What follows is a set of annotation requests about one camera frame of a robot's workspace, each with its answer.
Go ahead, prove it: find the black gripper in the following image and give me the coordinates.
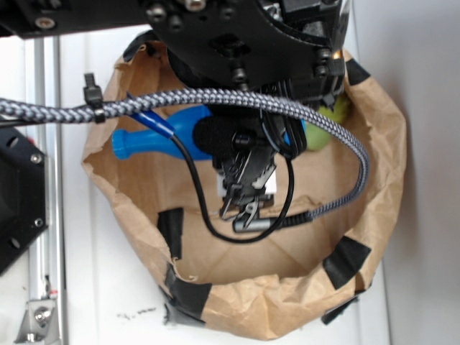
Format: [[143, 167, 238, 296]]
[[193, 106, 305, 230]]

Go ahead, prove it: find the blue plastic bottle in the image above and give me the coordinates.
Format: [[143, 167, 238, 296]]
[[111, 104, 307, 162]]

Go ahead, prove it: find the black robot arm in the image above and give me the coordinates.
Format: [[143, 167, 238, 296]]
[[1, 1, 360, 239]]

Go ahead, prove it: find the green plush toy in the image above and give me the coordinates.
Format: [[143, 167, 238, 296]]
[[305, 93, 350, 152]]

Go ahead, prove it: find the brown paper bag bin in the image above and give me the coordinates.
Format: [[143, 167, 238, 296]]
[[83, 60, 407, 340]]

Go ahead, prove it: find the thin black cable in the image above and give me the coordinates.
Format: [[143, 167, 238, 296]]
[[126, 91, 296, 242]]

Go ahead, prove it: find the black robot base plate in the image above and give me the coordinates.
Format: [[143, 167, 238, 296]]
[[0, 128, 47, 274]]

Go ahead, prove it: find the aluminium extrusion rail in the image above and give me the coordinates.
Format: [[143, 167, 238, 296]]
[[25, 37, 68, 344]]

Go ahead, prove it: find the grey braided cable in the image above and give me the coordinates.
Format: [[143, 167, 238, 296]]
[[0, 88, 370, 233]]

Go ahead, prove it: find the metal corner bracket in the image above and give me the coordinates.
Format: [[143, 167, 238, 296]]
[[13, 300, 61, 345]]

